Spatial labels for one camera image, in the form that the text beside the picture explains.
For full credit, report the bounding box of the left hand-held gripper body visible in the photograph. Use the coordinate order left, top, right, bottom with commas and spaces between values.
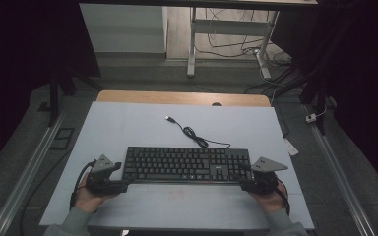
84, 154, 130, 197

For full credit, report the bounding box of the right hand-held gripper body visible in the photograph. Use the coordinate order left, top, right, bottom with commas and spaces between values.
240, 156, 289, 197

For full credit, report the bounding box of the black computer keyboard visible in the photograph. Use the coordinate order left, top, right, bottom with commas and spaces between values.
121, 146, 255, 186

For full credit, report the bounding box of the person's right hand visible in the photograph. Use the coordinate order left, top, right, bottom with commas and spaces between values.
248, 182, 288, 215

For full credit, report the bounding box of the person's left hand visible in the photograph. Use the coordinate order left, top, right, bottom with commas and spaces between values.
74, 172, 120, 214

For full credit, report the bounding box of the white paper tag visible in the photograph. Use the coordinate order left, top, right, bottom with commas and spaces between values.
283, 137, 300, 157

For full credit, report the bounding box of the white table board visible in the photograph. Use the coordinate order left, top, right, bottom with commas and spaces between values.
38, 100, 316, 231

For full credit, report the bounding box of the wooden table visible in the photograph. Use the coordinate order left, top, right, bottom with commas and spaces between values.
95, 89, 272, 108

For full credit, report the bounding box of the black stand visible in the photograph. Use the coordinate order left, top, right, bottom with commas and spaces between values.
299, 58, 331, 136
37, 63, 103, 128

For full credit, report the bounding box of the white cabinet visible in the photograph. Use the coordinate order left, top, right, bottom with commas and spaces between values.
79, 3, 168, 54

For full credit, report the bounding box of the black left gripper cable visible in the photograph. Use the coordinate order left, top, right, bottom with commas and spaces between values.
69, 158, 98, 211

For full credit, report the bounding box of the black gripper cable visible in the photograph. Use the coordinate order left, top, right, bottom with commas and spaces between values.
69, 158, 98, 211
275, 177, 291, 216

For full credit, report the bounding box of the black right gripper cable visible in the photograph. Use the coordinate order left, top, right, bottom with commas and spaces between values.
275, 177, 291, 216

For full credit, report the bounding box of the black keyboard cable with plug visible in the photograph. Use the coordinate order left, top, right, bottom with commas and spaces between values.
164, 115, 232, 149

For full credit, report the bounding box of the black floor cable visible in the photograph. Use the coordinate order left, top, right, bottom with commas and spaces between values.
19, 148, 75, 236

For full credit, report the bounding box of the aluminium floor rail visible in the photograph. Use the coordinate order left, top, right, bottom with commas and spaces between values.
302, 103, 378, 236
0, 109, 69, 236

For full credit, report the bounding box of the tangle of floor cables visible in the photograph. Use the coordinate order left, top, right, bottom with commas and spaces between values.
194, 8, 304, 96

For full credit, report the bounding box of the white desk frame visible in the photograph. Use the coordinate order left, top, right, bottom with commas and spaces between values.
186, 7, 281, 80

